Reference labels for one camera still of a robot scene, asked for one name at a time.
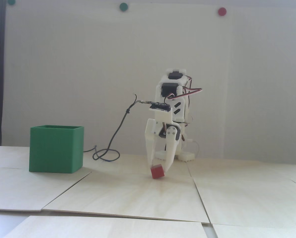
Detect black camera cable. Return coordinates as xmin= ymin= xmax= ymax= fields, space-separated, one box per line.
xmin=83 ymin=93 xmax=154 ymax=162

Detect light plywood sheet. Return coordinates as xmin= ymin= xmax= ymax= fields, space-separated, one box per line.
xmin=3 ymin=215 xmax=208 ymax=238
xmin=0 ymin=146 xmax=92 ymax=212
xmin=83 ymin=152 xmax=193 ymax=178
xmin=42 ymin=172 xmax=211 ymax=223
xmin=212 ymin=223 xmax=296 ymax=238
xmin=187 ymin=159 xmax=296 ymax=228

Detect white backdrop sheet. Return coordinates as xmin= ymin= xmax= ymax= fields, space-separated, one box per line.
xmin=3 ymin=2 xmax=232 ymax=159

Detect white base cable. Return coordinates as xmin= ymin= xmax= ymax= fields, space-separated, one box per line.
xmin=188 ymin=140 xmax=200 ymax=158

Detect red block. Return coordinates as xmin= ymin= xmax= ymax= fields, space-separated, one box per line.
xmin=150 ymin=164 xmax=165 ymax=179

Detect wrist camera on white mount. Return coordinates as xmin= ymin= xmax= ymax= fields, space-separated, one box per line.
xmin=149 ymin=103 xmax=173 ymax=122

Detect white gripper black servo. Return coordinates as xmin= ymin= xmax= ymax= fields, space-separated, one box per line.
xmin=145 ymin=119 xmax=182 ymax=173

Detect red black servo wires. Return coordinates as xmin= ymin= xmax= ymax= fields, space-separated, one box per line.
xmin=167 ymin=77 xmax=203 ymax=124

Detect green box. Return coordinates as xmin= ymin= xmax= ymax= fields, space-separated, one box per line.
xmin=29 ymin=125 xmax=85 ymax=174

